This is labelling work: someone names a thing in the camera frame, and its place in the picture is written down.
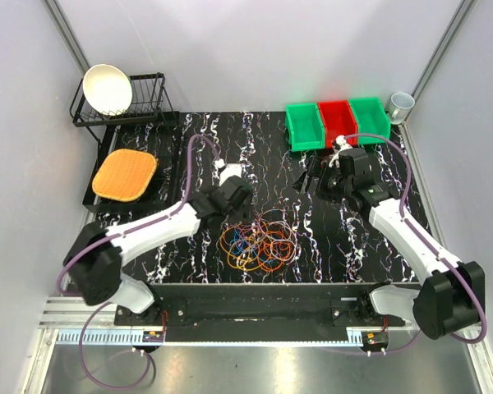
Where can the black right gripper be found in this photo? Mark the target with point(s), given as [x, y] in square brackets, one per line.
[315, 168]

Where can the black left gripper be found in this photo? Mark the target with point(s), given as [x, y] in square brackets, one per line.
[247, 202]

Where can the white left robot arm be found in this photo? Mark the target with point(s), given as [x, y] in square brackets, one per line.
[96, 259]

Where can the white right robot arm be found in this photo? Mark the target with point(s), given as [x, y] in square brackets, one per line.
[452, 293]

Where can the left green plastic bin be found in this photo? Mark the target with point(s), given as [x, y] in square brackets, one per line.
[305, 127]

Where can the green plastic bin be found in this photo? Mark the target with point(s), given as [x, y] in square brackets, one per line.
[305, 127]
[371, 118]

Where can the red plastic bin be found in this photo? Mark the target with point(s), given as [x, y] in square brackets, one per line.
[338, 119]

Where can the right green plastic bin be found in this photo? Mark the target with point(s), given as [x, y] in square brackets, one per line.
[371, 118]

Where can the orange woven basket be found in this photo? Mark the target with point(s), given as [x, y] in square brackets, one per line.
[124, 175]

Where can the light blue mug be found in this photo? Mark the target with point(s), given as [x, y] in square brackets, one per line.
[400, 105]

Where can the white bowl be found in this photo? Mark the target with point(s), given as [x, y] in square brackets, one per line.
[107, 90]

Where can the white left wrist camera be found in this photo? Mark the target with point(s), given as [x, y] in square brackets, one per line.
[227, 170]

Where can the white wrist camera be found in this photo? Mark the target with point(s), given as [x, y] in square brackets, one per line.
[340, 145]
[227, 170]

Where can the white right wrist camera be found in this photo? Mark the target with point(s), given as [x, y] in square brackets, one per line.
[340, 145]

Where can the black wire dish rack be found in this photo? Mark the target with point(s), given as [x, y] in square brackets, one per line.
[151, 125]

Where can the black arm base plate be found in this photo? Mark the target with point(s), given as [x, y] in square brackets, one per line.
[259, 314]

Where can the white slotted cable duct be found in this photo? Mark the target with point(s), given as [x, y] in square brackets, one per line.
[110, 337]

